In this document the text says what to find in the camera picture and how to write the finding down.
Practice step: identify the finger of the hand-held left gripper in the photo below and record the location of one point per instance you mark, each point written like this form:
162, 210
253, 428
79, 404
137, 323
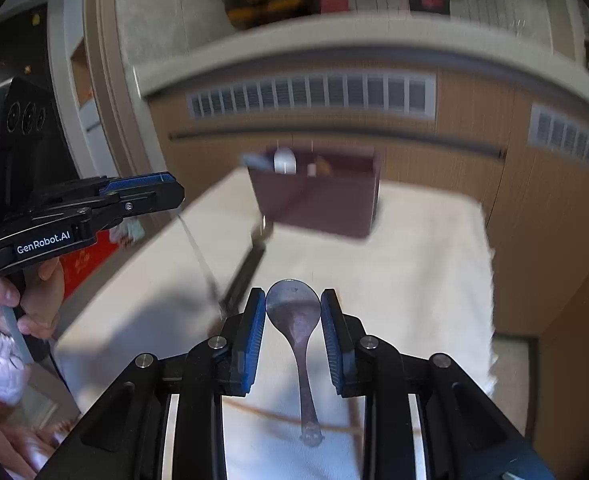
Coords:
139, 182
149, 200

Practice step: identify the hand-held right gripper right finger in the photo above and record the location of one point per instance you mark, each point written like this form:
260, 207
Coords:
332, 340

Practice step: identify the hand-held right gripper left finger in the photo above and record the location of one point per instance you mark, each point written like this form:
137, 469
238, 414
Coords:
254, 340

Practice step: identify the translucent dark spoon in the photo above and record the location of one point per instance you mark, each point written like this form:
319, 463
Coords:
293, 305

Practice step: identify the maroon plastic box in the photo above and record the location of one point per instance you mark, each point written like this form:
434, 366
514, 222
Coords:
319, 205

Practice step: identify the white plastic spoon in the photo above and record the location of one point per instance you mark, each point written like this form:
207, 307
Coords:
284, 160

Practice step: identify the person's left hand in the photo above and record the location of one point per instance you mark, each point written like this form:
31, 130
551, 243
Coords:
42, 305

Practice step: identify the wooden chopstick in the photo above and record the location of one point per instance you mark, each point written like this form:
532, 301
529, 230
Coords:
274, 416

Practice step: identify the white towel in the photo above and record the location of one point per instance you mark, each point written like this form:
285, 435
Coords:
399, 285

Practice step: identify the red door mat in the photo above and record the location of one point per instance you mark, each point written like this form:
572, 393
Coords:
87, 265

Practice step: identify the long grey vent grille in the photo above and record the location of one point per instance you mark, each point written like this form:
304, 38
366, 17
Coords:
314, 94

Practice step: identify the wooden cabinet front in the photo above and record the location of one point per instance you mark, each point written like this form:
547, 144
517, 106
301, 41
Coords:
474, 160

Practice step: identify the pale stone counter ledge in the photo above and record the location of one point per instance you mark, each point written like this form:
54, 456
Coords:
374, 42

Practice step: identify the short grey vent grille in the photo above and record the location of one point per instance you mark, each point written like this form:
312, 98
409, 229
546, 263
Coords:
569, 135

